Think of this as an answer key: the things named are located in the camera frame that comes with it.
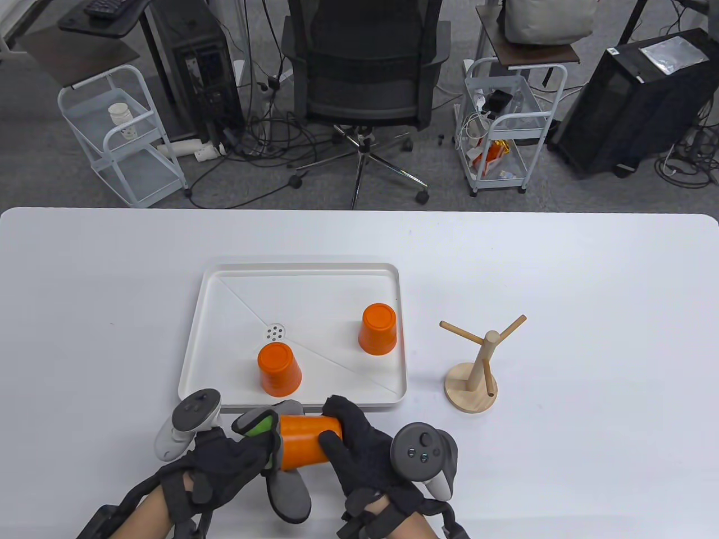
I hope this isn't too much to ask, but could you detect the person's right hand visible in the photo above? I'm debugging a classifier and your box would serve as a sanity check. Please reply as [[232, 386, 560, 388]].
[[319, 395, 450, 514]]

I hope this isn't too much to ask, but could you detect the person's left hand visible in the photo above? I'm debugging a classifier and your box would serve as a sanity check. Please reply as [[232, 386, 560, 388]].
[[160, 413, 281, 511]]

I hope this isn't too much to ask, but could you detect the orange plastic cup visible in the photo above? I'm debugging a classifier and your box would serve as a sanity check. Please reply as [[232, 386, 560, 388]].
[[358, 303, 398, 356], [278, 414, 343, 471], [257, 342, 303, 398]]

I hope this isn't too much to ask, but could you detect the green grey hand towel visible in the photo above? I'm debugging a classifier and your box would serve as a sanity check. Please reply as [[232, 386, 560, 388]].
[[231, 400, 312, 524]]

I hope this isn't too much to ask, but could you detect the person's right forearm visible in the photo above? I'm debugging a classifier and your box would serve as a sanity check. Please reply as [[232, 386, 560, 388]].
[[359, 497, 444, 539]]

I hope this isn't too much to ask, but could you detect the person's left forearm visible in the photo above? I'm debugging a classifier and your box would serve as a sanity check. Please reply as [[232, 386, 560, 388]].
[[110, 474, 194, 539]]

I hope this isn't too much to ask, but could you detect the wooden cup rack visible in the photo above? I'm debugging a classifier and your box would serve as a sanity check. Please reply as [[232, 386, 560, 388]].
[[439, 314, 527, 414]]

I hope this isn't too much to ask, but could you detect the white paper cup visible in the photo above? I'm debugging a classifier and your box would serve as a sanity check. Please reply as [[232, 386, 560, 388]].
[[108, 103, 139, 140]]

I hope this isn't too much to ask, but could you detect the white drain tray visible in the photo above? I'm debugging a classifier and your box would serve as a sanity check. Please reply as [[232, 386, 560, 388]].
[[178, 262, 407, 414]]

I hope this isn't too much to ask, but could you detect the white floor power strip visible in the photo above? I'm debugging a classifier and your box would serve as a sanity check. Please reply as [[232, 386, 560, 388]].
[[156, 139, 226, 163]]

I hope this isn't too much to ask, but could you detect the orange snack packet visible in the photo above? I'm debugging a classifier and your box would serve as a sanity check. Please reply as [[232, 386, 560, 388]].
[[471, 139, 511, 175]]

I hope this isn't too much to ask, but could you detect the black office chair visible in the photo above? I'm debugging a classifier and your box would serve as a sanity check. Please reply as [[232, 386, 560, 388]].
[[281, 0, 452, 209]]

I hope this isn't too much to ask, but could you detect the black computer tower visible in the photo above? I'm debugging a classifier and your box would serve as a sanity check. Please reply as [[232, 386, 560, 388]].
[[140, 0, 246, 144], [548, 28, 719, 179]]

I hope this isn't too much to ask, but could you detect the dark brown side table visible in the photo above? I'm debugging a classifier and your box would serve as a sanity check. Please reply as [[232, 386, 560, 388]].
[[476, 4, 580, 71], [15, 25, 141, 89]]

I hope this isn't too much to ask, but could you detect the black keyboard shelf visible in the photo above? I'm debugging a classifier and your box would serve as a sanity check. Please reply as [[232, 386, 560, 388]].
[[59, 0, 152, 39]]

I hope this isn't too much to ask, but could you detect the grey fabric bag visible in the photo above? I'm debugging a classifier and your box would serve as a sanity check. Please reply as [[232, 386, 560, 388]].
[[498, 0, 596, 45]]

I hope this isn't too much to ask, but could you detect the black keyboard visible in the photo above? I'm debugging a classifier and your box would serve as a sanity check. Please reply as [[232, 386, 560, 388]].
[[84, 0, 129, 19]]

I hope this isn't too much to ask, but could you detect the silver foil pouch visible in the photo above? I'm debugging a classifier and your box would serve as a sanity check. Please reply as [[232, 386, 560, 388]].
[[639, 35, 709, 75]]

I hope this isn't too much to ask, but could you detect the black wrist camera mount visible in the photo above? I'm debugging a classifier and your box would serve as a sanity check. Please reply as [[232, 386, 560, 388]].
[[76, 504, 121, 539], [441, 505, 471, 539]]

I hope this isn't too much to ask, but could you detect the white wire utility cart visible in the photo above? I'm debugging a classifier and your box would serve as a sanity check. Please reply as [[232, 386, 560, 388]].
[[57, 64, 193, 208], [454, 57, 568, 196]]

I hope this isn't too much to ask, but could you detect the tangle of black cables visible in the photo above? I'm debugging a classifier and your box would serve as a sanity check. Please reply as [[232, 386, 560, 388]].
[[188, 109, 349, 197]]

